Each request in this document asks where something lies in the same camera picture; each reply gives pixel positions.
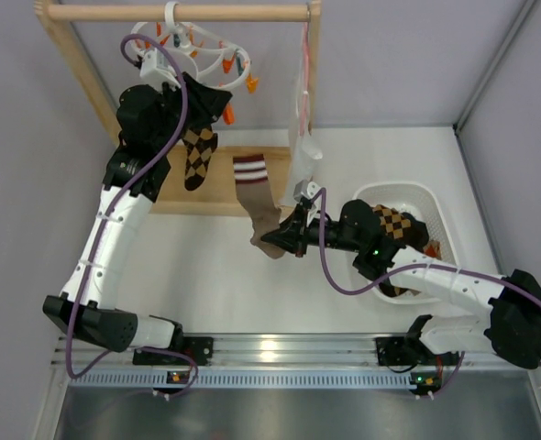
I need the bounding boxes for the tan brown argyle sock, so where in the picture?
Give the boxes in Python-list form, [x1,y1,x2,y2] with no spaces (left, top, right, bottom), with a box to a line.
[182,126,218,192]

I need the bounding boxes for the white plastic clip hanger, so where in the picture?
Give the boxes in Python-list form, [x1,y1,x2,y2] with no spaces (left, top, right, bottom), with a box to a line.
[132,1,259,94]

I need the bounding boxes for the taupe striped-cuff sock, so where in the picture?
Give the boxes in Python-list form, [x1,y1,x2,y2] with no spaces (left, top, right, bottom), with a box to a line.
[233,154,285,259]

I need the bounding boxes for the black sock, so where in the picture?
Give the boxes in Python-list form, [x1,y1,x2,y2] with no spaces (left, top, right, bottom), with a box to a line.
[182,71,233,131]

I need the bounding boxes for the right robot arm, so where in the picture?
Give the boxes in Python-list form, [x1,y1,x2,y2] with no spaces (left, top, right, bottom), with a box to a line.
[261,200,541,369]

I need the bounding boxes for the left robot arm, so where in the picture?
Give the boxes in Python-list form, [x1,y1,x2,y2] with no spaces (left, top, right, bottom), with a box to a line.
[42,73,232,352]

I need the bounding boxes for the socks pile in basket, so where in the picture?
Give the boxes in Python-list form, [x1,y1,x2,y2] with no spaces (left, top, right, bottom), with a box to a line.
[372,204,442,302]

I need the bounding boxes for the pink hanger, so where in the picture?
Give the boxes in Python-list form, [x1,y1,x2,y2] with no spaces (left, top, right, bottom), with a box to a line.
[298,22,310,137]

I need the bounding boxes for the wooden clothes rack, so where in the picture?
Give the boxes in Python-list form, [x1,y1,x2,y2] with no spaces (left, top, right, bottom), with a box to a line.
[34,1,322,216]

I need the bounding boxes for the white hanging garment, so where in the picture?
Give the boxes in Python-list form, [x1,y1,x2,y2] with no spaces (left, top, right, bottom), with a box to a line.
[280,63,323,207]

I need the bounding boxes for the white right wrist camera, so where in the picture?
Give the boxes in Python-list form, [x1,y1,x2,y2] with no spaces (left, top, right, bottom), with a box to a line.
[293,180,321,209]

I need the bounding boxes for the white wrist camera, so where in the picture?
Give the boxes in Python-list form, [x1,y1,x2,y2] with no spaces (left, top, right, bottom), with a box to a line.
[139,48,179,92]
[293,180,321,209]

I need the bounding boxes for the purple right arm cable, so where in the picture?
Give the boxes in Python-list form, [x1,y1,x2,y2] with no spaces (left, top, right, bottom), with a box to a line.
[314,187,541,395]

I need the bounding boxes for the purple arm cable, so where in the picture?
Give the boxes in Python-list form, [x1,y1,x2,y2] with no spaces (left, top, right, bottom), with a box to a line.
[314,187,541,395]
[65,34,198,395]

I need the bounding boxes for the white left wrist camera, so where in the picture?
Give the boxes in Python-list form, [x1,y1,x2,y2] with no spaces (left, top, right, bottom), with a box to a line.
[139,48,179,92]

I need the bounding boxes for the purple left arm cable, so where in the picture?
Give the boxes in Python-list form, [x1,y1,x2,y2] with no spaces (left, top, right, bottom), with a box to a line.
[65,34,198,395]

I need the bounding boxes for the aluminium mounting rail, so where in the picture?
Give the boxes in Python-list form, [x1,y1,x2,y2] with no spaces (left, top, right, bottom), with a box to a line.
[51,334,520,395]

